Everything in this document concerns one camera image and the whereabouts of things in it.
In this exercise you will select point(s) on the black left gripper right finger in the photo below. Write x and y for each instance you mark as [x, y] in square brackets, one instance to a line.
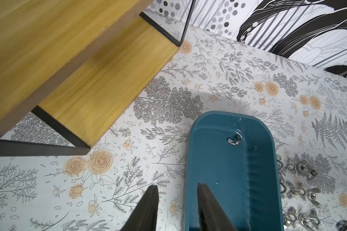
[211, 215]

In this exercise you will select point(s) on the silver wing nut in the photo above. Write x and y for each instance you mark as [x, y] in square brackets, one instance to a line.
[307, 170]
[312, 196]
[309, 220]
[283, 188]
[296, 190]
[235, 140]
[289, 218]
[291, 166]
[280, 165]

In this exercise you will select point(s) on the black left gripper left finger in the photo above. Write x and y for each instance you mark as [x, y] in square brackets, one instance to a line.
[144, 216]

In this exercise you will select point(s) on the black white striped cloth roll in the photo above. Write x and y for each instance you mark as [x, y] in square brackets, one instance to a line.
[340, 70]

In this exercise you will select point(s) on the wooden shelf black metal frame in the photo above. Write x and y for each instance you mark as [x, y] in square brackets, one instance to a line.
[42, 43]

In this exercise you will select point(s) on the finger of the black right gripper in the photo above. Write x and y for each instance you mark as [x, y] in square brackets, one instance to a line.
[342, 225]

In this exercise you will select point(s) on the teal plastic storage box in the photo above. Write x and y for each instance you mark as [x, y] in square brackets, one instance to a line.
[243, 178]

